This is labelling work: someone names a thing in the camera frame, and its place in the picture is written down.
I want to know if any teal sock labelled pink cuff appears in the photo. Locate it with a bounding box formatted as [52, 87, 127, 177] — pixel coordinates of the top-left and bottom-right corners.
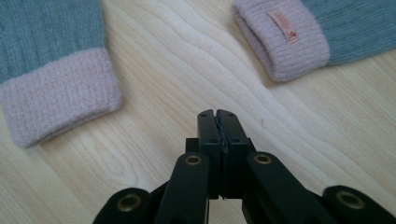
[232, 0, 396, 83]

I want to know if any teal sock plain pink cuff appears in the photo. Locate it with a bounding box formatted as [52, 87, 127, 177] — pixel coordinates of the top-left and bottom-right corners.
[0, 0, 123, 149]

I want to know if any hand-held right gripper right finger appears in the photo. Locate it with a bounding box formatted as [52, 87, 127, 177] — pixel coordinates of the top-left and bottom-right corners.
[217, 108, 257, 200]

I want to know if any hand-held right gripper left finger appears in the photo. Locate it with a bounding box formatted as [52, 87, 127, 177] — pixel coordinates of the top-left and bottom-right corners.
[186, 108, 224, 200]

